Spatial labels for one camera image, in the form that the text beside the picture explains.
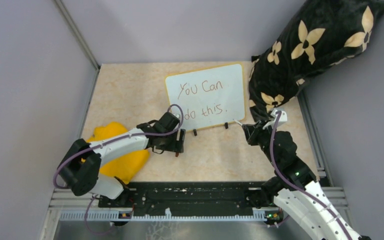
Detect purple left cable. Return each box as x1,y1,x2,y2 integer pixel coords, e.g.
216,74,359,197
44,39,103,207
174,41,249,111
52,103,185,236

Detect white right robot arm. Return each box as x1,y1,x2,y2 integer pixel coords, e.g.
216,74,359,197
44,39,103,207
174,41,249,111
241,122,370,240

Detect yellow folded cloth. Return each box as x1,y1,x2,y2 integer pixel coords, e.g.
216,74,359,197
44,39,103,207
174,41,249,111
87,121,150,184

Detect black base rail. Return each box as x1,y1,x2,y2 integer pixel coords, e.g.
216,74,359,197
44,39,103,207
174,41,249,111
59,180,296,226

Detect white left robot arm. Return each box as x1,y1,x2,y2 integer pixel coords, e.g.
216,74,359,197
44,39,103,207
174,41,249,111
56,112,186,207

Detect black floral pillow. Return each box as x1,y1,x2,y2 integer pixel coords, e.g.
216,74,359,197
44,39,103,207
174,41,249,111
248,0,384,122

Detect yellow-framed whiteboard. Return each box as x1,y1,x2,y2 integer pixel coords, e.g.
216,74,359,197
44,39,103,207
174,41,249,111
164,63,246,131

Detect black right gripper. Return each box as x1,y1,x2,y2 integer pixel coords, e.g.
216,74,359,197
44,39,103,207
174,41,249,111
243,119,280,167

